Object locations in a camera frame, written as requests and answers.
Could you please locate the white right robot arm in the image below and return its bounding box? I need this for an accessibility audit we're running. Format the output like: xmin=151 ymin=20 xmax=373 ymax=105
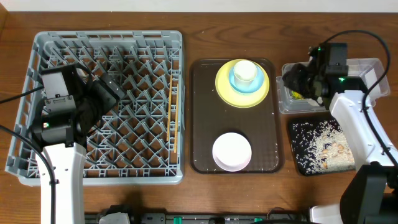
xmin=282 ymin=59 xmax=397 ymax=223

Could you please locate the white bowl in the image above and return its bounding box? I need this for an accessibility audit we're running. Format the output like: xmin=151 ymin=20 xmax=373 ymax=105
xmin=212 ymin=133 xmax=252 ymax=172

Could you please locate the green orange snack wrapper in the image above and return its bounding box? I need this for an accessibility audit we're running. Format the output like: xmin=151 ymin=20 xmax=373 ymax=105
xmin=290 ymin=90 xmax=305 ymax=100

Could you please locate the light blue small plate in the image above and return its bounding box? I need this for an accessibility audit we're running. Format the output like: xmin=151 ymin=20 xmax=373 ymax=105
xmin=229 ymin=65 xmax=264 ymax=94

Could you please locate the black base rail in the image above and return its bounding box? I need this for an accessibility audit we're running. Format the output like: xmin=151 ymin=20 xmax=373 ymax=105
xmin=85 ymin=205 xmax=310 ymax=224

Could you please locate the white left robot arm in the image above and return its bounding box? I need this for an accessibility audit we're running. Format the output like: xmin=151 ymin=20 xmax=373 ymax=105
xmin=30 ymin=72 xmax=125 ymax=223

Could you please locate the dark brown serving tray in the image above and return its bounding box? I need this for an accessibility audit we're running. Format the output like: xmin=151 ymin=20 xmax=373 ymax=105
xmin=190 ymin=58 xmax=283 ymax=174

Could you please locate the yellow plate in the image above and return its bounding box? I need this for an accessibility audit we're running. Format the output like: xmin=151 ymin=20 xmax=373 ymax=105
xmin=215 ymin=59 xmax=270 ymax=108

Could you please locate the grey plastic dishwasher rack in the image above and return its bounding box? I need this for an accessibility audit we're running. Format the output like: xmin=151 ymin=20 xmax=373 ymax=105
xmin=5 ymin=30 xmax=185 ymax=186

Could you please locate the black waste tray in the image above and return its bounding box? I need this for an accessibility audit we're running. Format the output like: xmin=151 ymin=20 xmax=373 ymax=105
xmin=286 ymin=114 xmax=357 ymax=177

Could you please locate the clear plastic bin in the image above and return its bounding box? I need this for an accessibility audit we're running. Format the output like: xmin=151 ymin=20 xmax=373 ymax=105
xmin=275 ymin=57 xmax=391 ymax=114

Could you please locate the white cup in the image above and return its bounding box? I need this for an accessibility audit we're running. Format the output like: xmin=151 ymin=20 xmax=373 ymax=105
xmin=233 ymin=60 xmax=257 ymax=89

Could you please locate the rice pile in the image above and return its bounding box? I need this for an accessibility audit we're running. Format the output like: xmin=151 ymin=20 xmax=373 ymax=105
xmin=294 ymin=120 xmax=355 ymax=174

